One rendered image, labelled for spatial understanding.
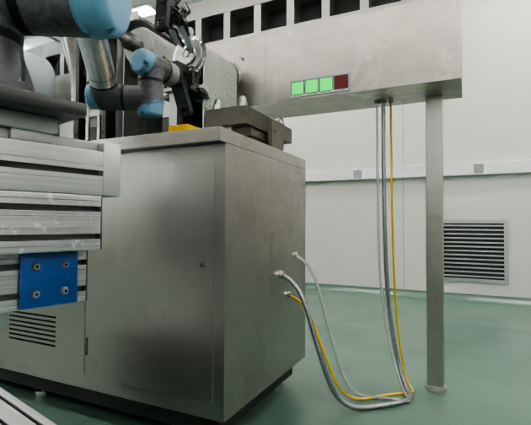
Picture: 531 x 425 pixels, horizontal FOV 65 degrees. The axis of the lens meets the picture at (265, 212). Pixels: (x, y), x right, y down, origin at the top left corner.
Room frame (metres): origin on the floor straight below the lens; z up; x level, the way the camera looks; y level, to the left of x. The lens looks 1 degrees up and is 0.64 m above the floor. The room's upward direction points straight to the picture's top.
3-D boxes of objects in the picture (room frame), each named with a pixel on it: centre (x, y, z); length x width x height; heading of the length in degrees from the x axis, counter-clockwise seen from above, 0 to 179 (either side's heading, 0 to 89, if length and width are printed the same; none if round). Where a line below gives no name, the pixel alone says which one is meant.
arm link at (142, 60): (1.25, 0.35, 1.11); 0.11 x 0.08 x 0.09; 154
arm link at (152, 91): (1.25, 0.36, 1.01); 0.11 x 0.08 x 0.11; 95
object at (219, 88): (1.60, 0.17, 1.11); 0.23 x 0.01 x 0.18; 154
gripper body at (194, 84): (1.39, 0.28, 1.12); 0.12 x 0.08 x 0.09; 154
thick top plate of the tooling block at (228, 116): (1.59, 0.05, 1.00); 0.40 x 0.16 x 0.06; 154
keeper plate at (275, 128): (1.56, -0.04, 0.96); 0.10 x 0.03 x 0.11; 154
